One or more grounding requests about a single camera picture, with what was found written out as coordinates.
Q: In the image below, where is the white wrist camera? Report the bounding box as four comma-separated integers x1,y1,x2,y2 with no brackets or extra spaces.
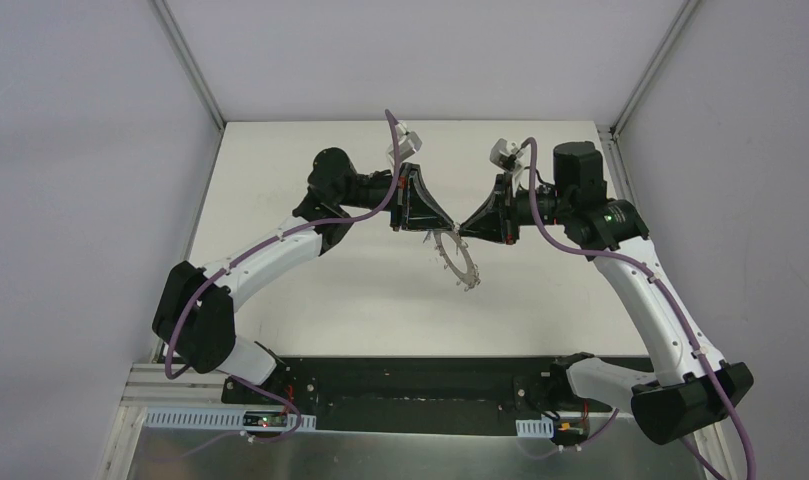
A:
489,138,524,174
386,125,423,165

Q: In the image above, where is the right white cable duct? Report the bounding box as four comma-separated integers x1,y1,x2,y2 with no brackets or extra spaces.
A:
515,416,554,439

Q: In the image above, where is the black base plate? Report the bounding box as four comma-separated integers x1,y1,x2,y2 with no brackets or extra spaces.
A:
220,357,644,437

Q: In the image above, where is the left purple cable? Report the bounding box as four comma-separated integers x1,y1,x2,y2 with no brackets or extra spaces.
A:
164,109,405,444

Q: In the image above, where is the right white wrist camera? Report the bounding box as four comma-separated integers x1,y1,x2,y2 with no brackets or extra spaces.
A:
489,138,524,174

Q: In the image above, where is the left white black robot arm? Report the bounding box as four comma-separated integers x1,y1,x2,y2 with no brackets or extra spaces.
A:
152,147,455,405

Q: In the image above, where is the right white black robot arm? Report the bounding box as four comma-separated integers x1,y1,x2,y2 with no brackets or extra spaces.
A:
459,139,754,445

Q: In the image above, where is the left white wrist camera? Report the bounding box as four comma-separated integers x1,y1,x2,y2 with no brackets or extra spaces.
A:
386,125,423,165

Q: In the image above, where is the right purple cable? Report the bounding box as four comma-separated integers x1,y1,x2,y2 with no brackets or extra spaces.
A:
523,137,758,480

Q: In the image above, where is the round metal keyring disc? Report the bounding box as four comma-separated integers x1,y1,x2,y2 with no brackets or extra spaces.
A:
423,230,481,291

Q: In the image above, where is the purple cable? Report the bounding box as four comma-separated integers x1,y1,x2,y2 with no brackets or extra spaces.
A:
523,137,758,480
164,109,405,444

